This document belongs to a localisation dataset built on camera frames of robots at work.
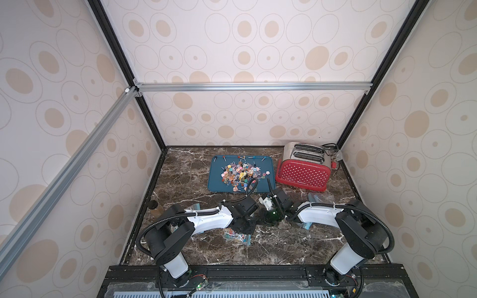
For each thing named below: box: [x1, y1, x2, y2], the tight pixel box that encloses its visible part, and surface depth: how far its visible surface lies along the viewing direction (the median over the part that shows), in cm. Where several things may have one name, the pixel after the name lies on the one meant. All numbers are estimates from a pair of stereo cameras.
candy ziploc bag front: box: [224, 227, 252, 247], surface depth 85 cm
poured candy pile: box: [221, 158, 271, 192], surface depth 107 cm
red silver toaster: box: [275, 141, 332, 192], surface depth 95 cm
